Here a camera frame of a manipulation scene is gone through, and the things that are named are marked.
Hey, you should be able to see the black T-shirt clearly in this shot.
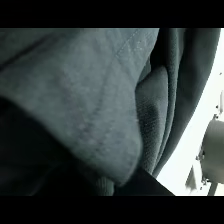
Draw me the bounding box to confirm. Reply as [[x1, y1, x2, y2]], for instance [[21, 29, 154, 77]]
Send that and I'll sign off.
[[0, 27, 222, 197]]

